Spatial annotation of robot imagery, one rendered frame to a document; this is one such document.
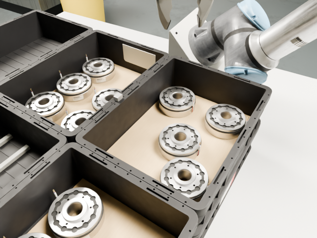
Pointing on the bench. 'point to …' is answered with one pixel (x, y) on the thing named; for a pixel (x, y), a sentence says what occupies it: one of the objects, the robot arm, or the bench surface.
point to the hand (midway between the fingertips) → (184, 22)
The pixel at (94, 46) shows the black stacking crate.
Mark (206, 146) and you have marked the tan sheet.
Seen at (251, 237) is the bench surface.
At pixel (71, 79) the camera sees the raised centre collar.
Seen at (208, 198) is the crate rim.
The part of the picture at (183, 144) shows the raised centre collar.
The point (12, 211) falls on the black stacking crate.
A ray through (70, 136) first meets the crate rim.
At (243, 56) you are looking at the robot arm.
